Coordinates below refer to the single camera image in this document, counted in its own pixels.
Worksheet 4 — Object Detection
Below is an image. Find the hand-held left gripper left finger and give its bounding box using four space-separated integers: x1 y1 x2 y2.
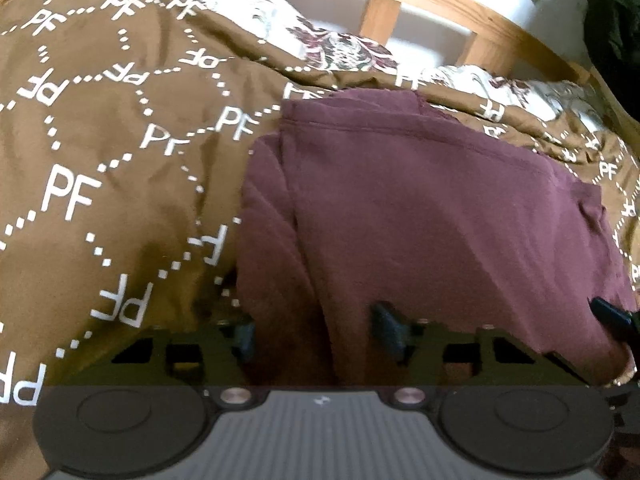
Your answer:
107 321 257 406

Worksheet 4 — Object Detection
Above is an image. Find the brown lettered blanket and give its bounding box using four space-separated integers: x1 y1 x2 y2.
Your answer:
0 0 640 480

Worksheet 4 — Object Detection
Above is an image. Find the maroon long-sleeve top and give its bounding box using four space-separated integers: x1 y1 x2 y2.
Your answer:
235 87 637 387

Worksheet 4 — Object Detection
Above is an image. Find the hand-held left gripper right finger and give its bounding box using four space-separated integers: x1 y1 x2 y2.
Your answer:
369 301 588 407

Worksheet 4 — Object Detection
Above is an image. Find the dark green puffer jacket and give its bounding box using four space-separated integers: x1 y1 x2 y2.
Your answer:
582 0 640 122

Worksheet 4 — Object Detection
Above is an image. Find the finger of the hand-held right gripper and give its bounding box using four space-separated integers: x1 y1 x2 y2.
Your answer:
589 297 640 362

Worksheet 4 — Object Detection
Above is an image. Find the wooden bed frame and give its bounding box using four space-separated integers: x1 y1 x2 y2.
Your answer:
75 0 640 122

